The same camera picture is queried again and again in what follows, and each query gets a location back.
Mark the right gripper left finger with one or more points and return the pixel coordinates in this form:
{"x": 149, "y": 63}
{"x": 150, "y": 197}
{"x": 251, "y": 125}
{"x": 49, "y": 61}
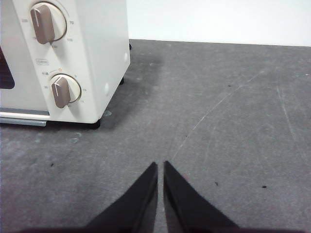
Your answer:
{"x": 136, "y": 208}

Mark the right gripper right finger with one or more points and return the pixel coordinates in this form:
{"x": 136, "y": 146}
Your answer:
{"x": 189, "y": 213}

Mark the metal oven crumb tray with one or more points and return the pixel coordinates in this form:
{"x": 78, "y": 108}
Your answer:
{"x": 22, "y": 121}

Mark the oven temperature knob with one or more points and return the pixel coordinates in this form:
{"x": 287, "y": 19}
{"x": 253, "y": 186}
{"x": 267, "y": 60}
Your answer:
{"x": 46, "y": 23}

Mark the black oven foot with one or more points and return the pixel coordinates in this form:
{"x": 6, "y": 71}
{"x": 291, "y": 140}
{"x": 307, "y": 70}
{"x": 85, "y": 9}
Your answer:
{"x": 122, "y": 80}
{"x": 98, "y": 124}

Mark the cream Toshiba toaster oven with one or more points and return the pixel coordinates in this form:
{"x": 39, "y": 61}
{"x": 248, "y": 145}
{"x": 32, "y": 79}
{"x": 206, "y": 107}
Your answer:
{"x": 104, "y": 48}

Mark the oven timer knob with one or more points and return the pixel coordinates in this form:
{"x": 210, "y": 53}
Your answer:
{"x": 63, "y": 91}

